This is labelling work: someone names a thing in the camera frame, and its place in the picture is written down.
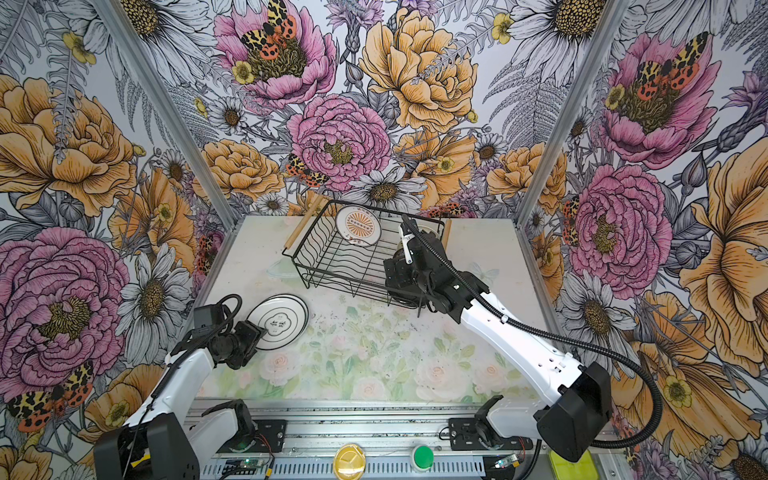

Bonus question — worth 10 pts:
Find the lime green button right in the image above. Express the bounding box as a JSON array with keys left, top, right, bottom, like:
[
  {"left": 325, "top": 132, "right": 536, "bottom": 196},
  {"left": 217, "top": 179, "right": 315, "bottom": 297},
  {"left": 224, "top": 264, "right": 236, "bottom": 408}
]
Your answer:
[{"left": 548, "top": 451, "right": 600, "bottom": 480}]

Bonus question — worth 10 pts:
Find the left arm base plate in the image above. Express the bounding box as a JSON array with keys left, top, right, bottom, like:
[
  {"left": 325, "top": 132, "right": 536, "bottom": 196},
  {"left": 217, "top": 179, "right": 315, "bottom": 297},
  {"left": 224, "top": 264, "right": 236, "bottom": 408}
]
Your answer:
[{"left": 236, "top": 419, "right": 288, "bottom": 454}]

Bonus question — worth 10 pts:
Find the gold round button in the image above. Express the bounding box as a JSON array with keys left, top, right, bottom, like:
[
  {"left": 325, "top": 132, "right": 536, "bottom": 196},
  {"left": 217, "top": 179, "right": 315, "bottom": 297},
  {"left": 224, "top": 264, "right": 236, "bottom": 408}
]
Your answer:
[{"left": 332, "top": 444, "right": 367, "bottom": 480}]

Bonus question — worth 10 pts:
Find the black corrugated cable right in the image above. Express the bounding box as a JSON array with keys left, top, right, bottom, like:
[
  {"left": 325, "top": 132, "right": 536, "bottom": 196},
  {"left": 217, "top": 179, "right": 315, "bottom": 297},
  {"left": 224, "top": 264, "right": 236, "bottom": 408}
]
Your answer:
[{"left": 400, "top": 214, "right": 664, "bottom": 450}]

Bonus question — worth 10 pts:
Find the green round button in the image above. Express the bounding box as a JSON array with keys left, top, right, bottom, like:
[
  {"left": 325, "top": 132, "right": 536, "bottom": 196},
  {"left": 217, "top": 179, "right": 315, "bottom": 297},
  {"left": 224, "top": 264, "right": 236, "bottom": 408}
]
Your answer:
[{"left": 410, "top": 445, "right": 435, "bottom": 473}]

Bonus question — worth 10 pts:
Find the aluminium corner post left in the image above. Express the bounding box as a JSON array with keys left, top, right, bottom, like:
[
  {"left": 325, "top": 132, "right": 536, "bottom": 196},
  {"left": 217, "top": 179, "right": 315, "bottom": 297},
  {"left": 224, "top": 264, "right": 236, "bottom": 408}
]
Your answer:
[{"left": 94, "top": 1, "right": 238, "bottom": 231}]

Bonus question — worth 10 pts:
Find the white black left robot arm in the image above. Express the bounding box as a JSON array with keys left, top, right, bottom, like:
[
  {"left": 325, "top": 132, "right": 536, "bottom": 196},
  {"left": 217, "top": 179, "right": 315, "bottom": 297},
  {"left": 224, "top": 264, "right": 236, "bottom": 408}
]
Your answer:
[{"left": 93, "top": 321, "right": 266, "bottom": 479}]

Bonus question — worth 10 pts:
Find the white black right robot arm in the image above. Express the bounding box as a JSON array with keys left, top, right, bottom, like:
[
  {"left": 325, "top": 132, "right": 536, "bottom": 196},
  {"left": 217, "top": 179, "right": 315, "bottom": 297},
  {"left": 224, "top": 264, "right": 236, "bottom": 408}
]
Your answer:
[{"left": 383, "top": 250, "right": 610, "bottom": 462}]

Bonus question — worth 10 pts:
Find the white plate grey pattern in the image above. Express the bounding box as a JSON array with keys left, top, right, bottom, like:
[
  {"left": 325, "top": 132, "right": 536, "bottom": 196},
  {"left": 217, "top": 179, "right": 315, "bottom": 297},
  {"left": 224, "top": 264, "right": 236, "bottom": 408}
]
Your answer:
[{"left": 247, "top": 293, "right": 310, "bottom": 351}]

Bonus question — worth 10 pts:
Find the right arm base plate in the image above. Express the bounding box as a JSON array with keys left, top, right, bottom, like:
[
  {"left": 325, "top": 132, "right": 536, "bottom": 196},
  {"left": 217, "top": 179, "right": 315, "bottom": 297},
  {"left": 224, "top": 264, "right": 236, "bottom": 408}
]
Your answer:
[{"left": 447, "top": 418, "right": 534, "bottom": 452}]

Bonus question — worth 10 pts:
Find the white plate orange pattern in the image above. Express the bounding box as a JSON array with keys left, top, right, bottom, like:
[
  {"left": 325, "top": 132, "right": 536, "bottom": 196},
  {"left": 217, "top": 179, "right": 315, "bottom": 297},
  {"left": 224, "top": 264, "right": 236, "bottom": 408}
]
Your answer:
[{"left": 335, "top": 205, "right": 382, "bottom": 247}]

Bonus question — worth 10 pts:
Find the black wire dish rack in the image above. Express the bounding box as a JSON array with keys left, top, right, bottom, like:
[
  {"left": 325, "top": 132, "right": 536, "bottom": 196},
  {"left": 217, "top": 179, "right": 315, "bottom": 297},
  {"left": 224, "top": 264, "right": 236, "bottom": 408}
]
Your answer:
[{"left": 283, "top": 197, "right": 451, "bottom": 313}]

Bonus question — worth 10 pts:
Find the small circuit board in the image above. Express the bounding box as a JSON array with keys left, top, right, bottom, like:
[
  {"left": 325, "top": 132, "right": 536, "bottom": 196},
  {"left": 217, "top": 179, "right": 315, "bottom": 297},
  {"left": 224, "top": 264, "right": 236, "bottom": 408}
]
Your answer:
[{"left": 222, "top": 457, "right": 270, "bottom": 477}]

